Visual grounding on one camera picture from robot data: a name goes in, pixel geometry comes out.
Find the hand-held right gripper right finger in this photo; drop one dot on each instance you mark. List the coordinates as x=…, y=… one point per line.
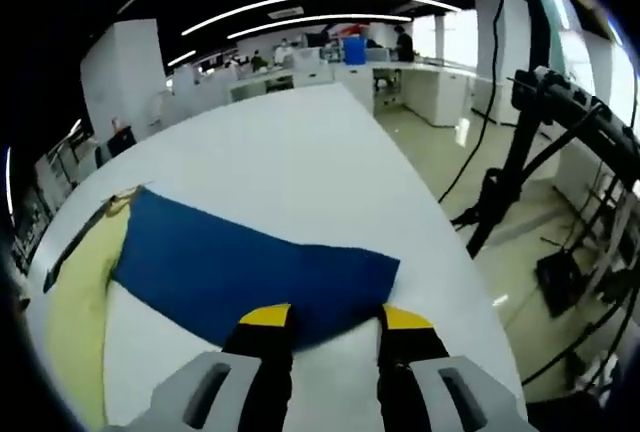
x=440, y=392

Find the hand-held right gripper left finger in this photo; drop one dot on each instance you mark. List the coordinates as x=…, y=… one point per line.
x=200, y=392

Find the yellow and blue garment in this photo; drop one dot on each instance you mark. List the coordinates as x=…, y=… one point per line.
x=250, y=267

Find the black floor box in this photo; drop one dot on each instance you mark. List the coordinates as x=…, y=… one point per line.
x=560, y=282

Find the metal rack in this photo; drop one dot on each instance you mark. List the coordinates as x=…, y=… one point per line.
x=612, y=232

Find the black cabinet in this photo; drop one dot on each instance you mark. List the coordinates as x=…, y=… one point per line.
x=121, y=142

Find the black tripod stand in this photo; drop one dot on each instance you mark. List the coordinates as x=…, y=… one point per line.
x=525, y=142

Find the white lab counter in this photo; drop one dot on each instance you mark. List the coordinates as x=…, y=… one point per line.
x=305, y=77
x=430, y=92

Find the white square pillar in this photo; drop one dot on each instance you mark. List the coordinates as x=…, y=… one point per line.
x=122, y=72

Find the short ceiling light strip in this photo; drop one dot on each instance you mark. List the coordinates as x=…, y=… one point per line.
x=181, y=58

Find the white column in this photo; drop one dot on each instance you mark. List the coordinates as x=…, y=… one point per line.
x=510, y=52

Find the blue bin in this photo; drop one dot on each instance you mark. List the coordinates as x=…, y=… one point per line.
x=355, y=52

